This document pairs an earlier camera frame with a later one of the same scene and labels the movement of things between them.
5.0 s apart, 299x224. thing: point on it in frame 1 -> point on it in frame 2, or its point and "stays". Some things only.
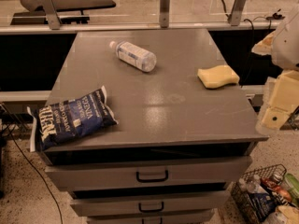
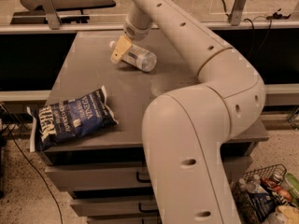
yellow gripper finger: [264, 47] -> [123, 45]
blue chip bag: [64, 120] stays
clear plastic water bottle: [135, 55] stays
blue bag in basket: [263, 203] stays
